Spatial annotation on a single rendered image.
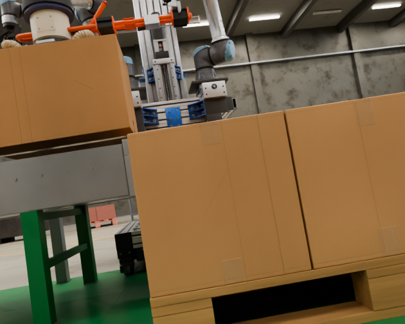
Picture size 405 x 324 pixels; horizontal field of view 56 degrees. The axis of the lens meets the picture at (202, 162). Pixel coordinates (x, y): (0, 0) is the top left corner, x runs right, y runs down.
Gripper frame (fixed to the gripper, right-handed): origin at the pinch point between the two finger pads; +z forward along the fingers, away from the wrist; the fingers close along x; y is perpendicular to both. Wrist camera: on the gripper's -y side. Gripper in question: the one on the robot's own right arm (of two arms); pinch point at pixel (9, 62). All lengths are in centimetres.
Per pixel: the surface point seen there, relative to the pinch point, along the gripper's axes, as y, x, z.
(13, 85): 18, -46, 28
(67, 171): 39, -61, 67
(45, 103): 29, -46, 37
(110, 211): -65, 643, 94
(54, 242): 6, 22, 97
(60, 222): 10, 23, 87
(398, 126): 134, -109, 72
